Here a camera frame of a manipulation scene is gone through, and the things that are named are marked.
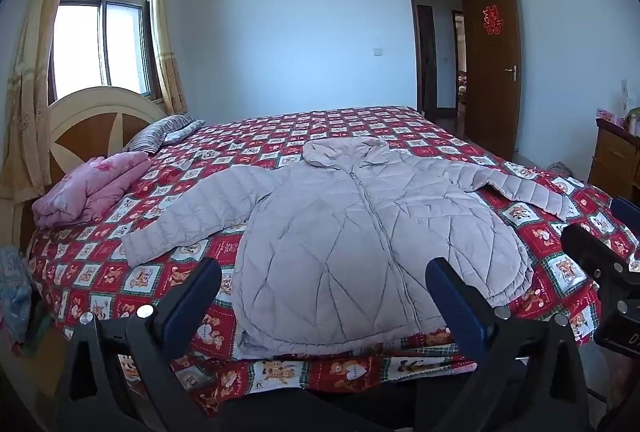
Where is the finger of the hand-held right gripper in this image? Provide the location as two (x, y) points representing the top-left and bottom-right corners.
(611, 195), (640, 235)
(560, 223), (640, 300)

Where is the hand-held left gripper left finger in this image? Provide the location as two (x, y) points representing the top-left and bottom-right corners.
(56, 257), (223, 432)

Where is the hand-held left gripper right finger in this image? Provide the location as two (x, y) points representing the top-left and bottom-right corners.
(415, 257), (591, 432)

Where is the beige quilted down jacket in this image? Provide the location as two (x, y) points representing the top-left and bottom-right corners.
(121, 135), (581, 359)

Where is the person's right forearm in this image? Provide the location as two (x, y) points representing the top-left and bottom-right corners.
(600, 352), (640, 432)

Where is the red printed bear blanket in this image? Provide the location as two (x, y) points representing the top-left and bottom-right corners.
(27, 106), (640, 419)

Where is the wooden cabinet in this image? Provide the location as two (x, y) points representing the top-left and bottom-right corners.
(586, 117), (640, 194)

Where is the dark cloth on floor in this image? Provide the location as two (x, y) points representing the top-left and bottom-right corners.
(547, 161), (577, 181)

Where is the pink folded quilt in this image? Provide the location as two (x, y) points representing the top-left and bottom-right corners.
(31, 151), (153, 228)

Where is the brown wooden door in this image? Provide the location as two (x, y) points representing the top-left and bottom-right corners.
(460, 0), (522, 162)

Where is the striped pillow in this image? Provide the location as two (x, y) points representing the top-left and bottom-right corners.
(125, 114), (206, 154)

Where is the blue cloth pile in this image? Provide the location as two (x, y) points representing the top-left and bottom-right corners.
(0, 245), (35, 345)

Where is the wooden bed headboard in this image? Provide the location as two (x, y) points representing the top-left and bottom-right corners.
(11, 86), (168, 240)

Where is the red paper door decoration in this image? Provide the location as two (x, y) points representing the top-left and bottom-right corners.
(481, 3), (503, 37)

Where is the window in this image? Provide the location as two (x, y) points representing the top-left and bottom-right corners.
(48, 0), (155, 106)

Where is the brown door frame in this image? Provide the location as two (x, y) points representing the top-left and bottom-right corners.
(406, 0), (473, 139)

